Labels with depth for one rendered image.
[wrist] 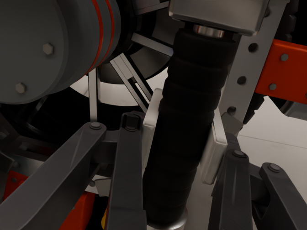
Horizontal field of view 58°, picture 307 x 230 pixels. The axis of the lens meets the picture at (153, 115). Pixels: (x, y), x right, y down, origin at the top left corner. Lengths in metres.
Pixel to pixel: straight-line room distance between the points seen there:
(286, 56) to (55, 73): 0.28
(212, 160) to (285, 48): 0.26
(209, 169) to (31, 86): 0.18
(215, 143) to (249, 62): 0.24
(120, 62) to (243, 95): 0.22
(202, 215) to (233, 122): 1.05
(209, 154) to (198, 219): 1.24
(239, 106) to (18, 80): 0.28
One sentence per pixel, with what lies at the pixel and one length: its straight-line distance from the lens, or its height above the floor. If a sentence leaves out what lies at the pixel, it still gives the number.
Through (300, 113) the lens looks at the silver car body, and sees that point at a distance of 0.61.
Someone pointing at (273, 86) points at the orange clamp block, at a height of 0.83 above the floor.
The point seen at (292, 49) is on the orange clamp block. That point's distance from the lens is 0.40.
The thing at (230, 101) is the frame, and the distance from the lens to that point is 0.40.
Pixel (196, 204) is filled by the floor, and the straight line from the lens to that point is 1.48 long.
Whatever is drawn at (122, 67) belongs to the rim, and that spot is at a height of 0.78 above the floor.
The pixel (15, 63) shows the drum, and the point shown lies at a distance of 0.28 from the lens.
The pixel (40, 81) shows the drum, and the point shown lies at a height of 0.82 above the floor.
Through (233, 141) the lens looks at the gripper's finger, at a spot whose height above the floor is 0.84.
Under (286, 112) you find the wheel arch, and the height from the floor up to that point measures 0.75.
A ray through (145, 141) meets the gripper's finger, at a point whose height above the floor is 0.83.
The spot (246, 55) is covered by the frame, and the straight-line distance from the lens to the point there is 0.39.
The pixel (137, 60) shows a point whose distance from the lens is 0.66.
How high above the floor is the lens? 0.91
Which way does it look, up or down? 23 degrees down
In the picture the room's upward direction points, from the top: 13 degrees clockwise
